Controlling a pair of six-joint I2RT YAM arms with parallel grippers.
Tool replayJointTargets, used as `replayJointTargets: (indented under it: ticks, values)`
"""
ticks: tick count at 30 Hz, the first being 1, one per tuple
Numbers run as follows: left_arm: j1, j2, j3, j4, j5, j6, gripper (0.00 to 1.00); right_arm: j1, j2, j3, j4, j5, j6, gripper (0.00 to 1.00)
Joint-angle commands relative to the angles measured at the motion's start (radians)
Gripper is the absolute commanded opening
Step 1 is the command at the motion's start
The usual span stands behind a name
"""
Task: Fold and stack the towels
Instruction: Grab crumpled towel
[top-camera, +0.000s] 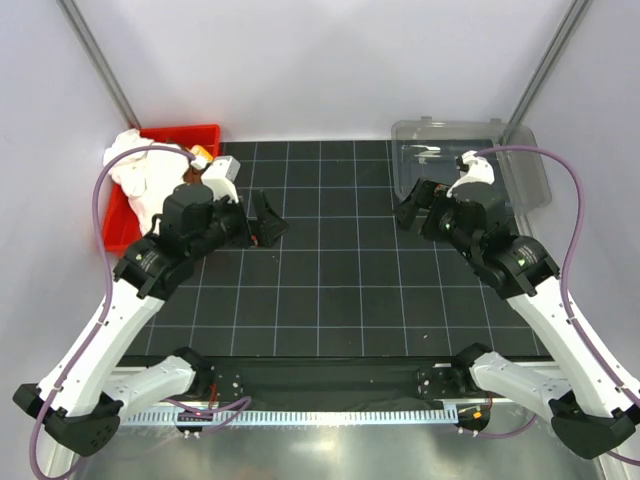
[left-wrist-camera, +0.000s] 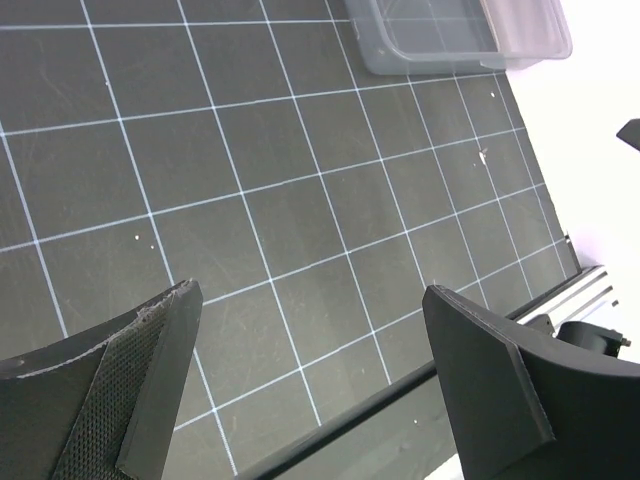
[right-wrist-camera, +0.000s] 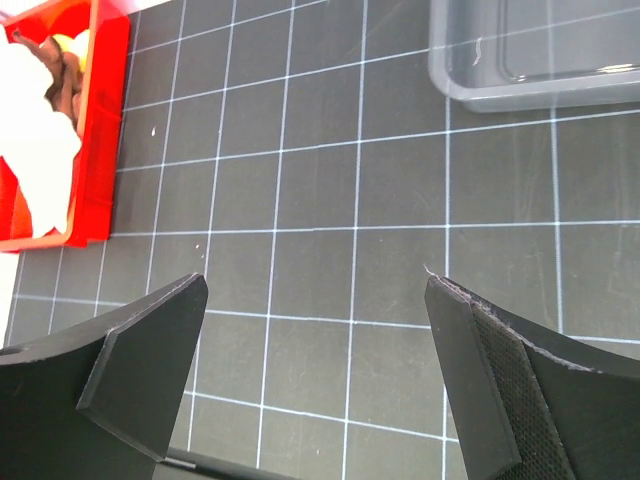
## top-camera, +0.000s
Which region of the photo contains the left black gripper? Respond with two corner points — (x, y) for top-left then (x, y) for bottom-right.
(187, 188), (288, 261)

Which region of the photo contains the white towel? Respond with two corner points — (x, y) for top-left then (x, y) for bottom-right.
(109, 150), (190, 235)

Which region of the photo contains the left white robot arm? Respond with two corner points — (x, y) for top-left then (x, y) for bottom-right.
(13, 184), (289, 457)

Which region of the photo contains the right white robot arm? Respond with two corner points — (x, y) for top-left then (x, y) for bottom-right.
(395, 179), (639, 459)

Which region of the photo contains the clear plastic container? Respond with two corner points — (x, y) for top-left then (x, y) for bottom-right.
(390, 117), (551, 215)

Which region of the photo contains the brown towel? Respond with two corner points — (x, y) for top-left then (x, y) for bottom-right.
(183, 167), (204, 184)

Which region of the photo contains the black grid mat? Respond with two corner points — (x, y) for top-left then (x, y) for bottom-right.
(128, 141), (545, 357)

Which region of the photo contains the colourful patterned towel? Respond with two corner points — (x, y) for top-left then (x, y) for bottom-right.
(190, 145), (214, 163)

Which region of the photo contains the red plastic bin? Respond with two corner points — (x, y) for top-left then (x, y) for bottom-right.
(102, 124), (220, 256)

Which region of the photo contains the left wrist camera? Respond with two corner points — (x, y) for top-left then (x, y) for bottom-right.
(190, 155), (240, 203)

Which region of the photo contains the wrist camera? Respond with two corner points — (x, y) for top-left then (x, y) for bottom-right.
(446, 150), (495, 198)
(190, 155), (240, 203)

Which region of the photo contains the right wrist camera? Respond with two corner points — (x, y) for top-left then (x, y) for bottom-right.
(446, 150), (495, 198)

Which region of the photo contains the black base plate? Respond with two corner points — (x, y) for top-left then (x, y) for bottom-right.
(206, 356), (490, 412)

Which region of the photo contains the slotted cable duct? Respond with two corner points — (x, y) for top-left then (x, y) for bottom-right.
(123, 406), (458, 428)

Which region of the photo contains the right aluminium frame post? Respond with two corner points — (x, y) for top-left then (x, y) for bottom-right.
(499, 0), (593, 145)

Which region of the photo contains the aluminium frame post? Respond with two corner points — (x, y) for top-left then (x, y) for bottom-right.
(56, 0), (141, 129)
(499, 0), (593, 145)

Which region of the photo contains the left aluminium frame post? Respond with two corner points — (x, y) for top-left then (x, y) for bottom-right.
(56, 0), (141, 129)

